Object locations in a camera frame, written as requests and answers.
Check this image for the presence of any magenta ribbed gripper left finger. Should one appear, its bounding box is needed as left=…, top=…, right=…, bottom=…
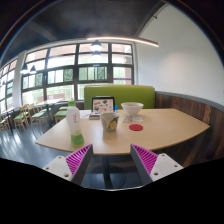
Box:
left=44, top=144, right=93, bottom=185

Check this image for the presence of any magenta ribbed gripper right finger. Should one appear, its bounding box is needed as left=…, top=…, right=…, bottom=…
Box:
left=130, top=144, right=182, bottom=185

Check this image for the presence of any red round coaster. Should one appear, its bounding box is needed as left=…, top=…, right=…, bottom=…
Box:
left=129, top=124, right=143, bottom=131

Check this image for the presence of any clear bottle with green liquid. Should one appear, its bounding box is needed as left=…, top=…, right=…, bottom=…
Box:
left=66, top=100, right=84, bottom=146

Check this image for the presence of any patterned paper cup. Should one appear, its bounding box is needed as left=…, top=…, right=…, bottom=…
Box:
left=101, top=113, right=119, bottom=132

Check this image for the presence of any white ceramic bowl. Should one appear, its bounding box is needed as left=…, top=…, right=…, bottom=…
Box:
left=121, top=102, right=143, bottom=116

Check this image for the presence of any laptop with stickers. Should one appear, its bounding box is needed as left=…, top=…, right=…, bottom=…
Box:
left=92, top=96, right=115, bottom=114

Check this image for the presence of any wooden chair green seat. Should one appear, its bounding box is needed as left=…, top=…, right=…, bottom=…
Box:
left=13, top=106, right=29, bottom=129

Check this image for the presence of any green upholstered bench backrest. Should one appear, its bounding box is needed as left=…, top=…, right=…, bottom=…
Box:
left=84, top=85, right=155, bottom=109

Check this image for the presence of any dark pendant lamp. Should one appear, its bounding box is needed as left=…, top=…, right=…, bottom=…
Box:
left=91, top=40, right=102, bottom=51

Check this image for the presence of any long linear ceiling light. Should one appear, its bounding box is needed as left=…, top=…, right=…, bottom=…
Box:
left=87, top=36, right=159, bottom=47

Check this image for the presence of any black table pedestal base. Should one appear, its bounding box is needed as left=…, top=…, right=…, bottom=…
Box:
left=89, top=156, right=126, bottom=189

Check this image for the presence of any large grid window frame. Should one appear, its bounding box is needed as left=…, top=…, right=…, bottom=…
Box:
left=22, top=42, right=134, bottom=104

